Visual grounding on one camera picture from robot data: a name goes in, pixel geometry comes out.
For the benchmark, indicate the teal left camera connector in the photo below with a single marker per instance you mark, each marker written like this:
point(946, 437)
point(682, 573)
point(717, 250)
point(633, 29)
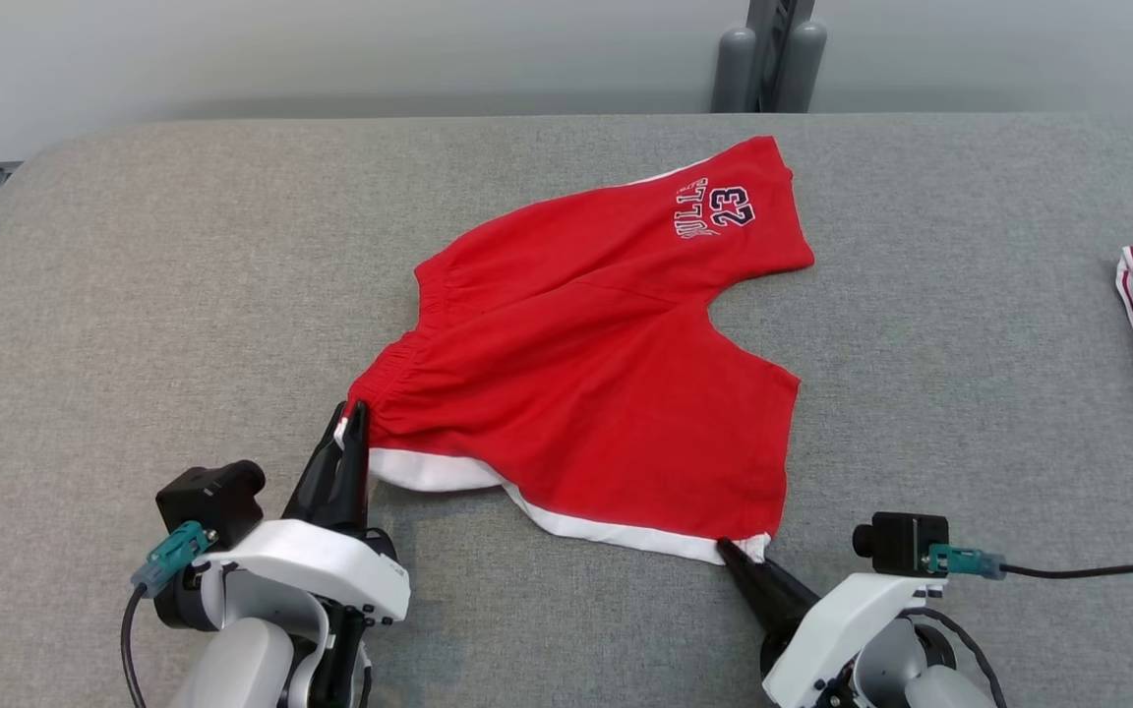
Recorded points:
point(171, 556)

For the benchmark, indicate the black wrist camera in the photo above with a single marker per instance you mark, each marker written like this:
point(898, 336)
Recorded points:
point(906, 541)
point(208, 501)

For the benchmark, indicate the grey double partition post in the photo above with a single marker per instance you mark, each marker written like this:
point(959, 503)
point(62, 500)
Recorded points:
point(736, 74)

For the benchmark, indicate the teal right camera connector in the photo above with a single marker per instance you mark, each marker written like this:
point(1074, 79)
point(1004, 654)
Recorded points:
point(965, 561)

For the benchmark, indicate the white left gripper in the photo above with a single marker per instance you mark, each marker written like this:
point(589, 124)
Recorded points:
point(330, 570)

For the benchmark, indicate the teal camera connector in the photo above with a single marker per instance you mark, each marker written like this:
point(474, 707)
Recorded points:
point(965, 561)
point(171, 556)

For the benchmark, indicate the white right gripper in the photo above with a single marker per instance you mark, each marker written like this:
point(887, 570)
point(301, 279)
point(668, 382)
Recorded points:
point(852, 619)

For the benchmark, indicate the red Bulls 23 shorts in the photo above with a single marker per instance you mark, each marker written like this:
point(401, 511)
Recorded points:
point(576, 374)

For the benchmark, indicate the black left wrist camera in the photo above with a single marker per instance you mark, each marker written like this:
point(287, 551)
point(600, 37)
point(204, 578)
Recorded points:
point(208, 501)

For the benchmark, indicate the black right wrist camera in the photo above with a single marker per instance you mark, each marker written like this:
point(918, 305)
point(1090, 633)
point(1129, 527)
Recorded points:
point(906, 541)

